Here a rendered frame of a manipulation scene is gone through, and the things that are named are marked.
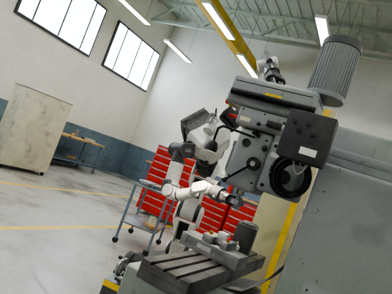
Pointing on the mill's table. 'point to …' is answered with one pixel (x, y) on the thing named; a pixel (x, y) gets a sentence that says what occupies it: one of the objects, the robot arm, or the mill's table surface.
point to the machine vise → (215, 250)
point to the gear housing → (245, 120)
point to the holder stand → (245, 235)
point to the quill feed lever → (252, 163)
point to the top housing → (306, 95)
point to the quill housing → (254, 147)
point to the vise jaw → (209, 238)
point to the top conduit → (273, 100)
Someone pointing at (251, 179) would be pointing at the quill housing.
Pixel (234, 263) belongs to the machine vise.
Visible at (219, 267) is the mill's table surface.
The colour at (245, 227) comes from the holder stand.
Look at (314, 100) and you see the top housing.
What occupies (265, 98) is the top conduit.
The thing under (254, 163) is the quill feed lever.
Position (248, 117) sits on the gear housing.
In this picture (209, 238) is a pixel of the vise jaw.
